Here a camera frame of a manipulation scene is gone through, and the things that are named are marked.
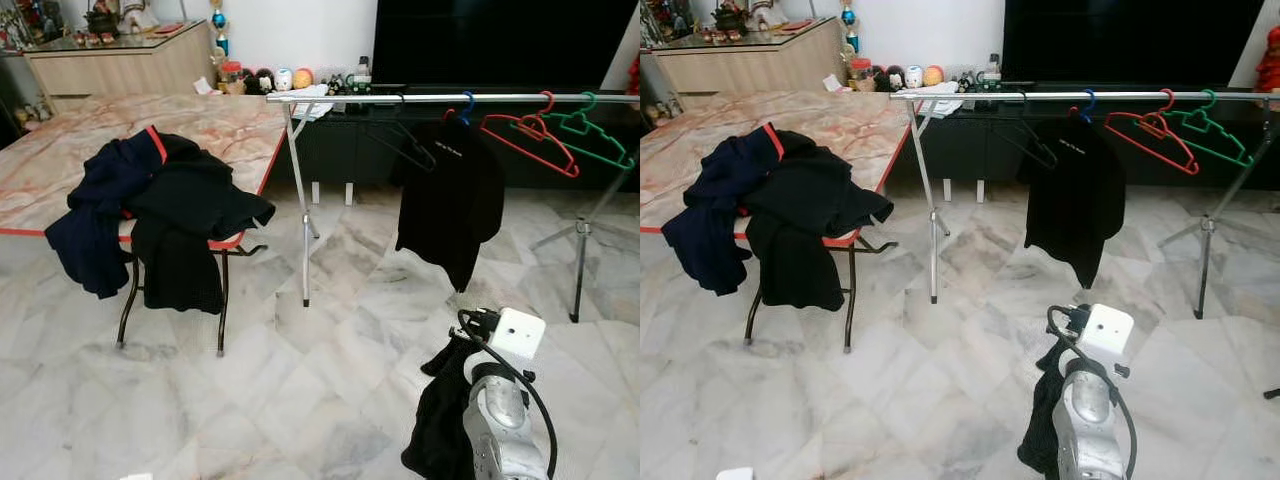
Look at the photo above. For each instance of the black mesh garment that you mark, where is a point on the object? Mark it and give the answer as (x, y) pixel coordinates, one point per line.
(1040, 430)
(435, 430)

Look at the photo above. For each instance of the dark grey plastic hanger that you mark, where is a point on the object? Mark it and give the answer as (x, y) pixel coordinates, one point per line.
(1053, 160)
(432, 162)

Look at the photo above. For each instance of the navy garment with orange stripe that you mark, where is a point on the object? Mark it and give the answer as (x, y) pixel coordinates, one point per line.
(710, 230)
(90, 230)

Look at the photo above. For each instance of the red plastic hanger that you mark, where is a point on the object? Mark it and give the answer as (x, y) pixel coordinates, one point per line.
(530, 151)
(1150, 149)

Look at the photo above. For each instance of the blue plastic hanger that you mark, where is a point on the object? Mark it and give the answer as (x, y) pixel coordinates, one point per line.
(1092, 106)
(472, 108)

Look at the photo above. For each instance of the green plastic hanger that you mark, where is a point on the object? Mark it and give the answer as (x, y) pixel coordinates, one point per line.
(610, 138)
(1230, 135)

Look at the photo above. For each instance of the black polo shirt FSL print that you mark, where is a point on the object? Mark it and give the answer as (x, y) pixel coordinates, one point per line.
(450, 200)
(1075, 200)

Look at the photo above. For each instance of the black TV cabinet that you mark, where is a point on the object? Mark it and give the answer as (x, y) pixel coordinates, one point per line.
(350, 150)
(975, 150)

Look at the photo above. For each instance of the white paper stack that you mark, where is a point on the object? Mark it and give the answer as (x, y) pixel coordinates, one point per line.
(940, 98)
(312, 100)

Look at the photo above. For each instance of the clear plastic bottle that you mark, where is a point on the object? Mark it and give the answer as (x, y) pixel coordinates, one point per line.
(991, 70)
(363, 72)

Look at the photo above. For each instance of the marble-pattern folding table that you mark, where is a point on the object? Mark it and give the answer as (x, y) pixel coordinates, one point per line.
(60, 160)
(690, 160)

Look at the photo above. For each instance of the orange round toy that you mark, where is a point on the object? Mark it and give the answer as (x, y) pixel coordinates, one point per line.
(303, 79)
(932, 77)

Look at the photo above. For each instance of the plain black garment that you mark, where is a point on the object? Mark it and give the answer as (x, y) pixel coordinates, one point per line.
(190, 210)
(810, 210)

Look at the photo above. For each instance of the black flat television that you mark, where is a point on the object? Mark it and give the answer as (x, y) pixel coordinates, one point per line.
(500, 40)
(1130, 40)

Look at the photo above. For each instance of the white round toy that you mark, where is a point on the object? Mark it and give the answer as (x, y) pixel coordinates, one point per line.
(284, 80)
(913, 78)

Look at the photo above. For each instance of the red seated figurine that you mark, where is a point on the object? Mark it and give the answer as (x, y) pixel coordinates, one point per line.
(1270, 65)
(635, 75)

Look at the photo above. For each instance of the black round toy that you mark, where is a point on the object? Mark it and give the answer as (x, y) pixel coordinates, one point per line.
(268, 83)
(881, 82)
(897, 81)
(252, 84)

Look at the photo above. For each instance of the jar with red lid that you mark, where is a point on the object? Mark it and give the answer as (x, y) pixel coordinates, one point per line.
(860, 78)
(232, 80)

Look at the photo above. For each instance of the pink white tissue pack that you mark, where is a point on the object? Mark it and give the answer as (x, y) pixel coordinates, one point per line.
(833, 85)
(204, 87)

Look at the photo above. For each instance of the light wooden sideboard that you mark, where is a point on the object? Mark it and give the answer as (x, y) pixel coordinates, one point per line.
(745, 70)
(120, 72)

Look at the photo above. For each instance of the blue and gold ornament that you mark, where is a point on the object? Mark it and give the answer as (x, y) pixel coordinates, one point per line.
(849, 16)
(219, 18)

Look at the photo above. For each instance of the dark teapot ornament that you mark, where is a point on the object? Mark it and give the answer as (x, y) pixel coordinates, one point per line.
(103, 20)
(730, 18)

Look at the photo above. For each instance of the white ceramic figurine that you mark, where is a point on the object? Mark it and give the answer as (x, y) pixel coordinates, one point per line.
(140, 14)
(768, 12)

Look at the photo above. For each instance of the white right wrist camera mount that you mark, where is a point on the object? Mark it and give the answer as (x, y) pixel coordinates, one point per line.
(518, 335)
(1107, 330)

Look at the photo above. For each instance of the silver metal clothes rail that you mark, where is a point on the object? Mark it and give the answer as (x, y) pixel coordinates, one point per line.
(980, 96)
(350, 97)

